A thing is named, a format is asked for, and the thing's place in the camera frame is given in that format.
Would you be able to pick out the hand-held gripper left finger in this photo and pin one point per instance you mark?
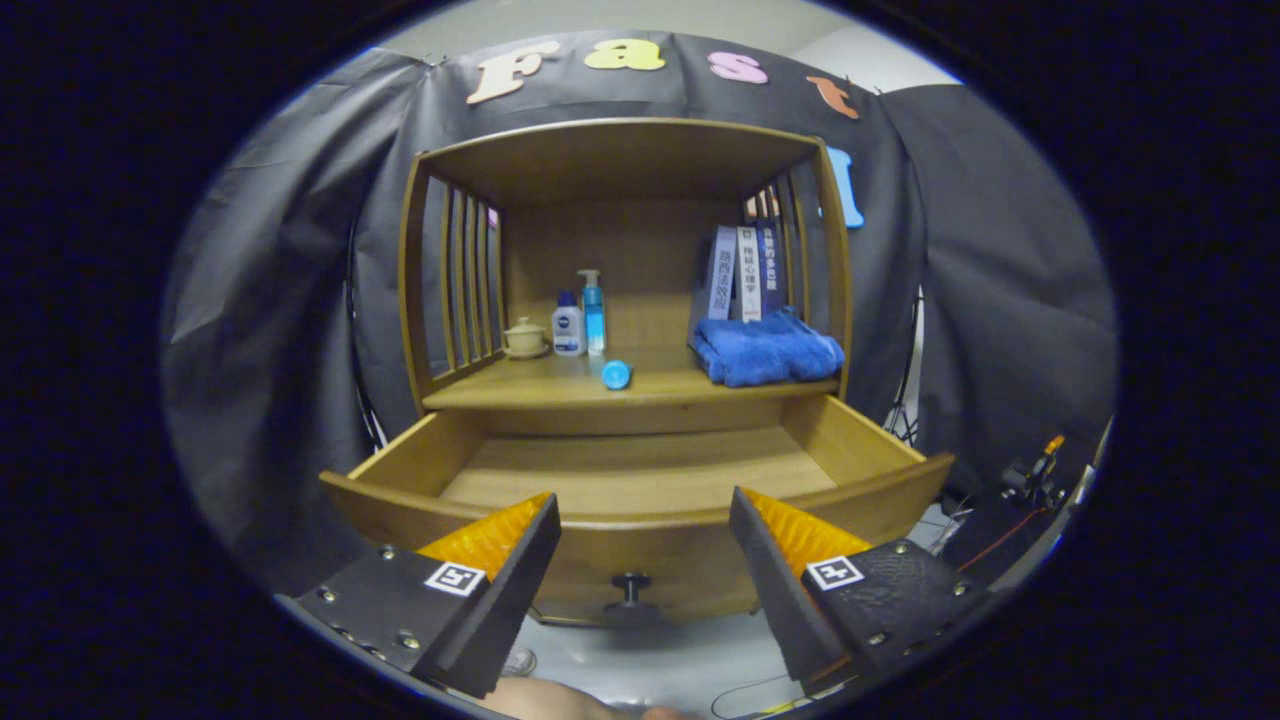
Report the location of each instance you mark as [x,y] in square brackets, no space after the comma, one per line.
[500,610]

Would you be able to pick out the beige lidded ceramic cup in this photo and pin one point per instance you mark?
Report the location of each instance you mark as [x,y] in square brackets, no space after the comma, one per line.
[525,340]

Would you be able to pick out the white shoe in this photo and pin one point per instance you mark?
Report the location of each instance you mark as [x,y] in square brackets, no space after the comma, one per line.
[520,662]

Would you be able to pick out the book with white spine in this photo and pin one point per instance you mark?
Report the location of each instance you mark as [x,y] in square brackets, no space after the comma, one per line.
[749,275]

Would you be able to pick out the wooden drawer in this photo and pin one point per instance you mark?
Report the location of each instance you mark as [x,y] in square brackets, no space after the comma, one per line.
[660,550]

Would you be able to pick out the blue and white tube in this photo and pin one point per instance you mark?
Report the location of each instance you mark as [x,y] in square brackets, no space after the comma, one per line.
[616,375]

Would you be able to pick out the book with pale purple spine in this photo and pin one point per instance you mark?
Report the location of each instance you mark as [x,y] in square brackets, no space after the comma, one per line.
[722,275]

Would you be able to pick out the person's bare leg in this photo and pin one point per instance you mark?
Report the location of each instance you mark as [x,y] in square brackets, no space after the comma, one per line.
[550,700]
[662,714]

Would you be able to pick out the black and orange tool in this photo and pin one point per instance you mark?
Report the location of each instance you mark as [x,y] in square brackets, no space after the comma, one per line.
[1030,480]

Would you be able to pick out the blue pump bottle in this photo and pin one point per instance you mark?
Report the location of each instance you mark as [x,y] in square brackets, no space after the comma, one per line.
[593,320]

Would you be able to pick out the black light stand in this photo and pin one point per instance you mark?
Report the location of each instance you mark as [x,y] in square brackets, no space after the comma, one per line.
[365,415]
[900,420]

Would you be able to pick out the black backdrop cloth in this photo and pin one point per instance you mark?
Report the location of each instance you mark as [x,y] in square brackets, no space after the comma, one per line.
[1000,300]

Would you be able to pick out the wooden countertop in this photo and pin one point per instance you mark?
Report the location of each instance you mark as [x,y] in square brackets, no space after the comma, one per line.
[540,385]

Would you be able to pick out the blue towel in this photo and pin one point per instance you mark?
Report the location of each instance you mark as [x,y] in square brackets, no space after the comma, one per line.
[765,355]

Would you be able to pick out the wooden cabinet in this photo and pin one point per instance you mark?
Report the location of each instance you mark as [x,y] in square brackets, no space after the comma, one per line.
[640,160]

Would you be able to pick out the book with dark blue spine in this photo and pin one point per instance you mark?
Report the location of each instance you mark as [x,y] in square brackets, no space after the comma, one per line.
[770,265]

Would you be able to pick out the white bottle with blue cap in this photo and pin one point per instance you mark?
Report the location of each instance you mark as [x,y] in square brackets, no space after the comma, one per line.
[568,335]

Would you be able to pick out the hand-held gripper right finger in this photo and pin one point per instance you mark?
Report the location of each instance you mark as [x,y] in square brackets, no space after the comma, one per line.
[780,600]

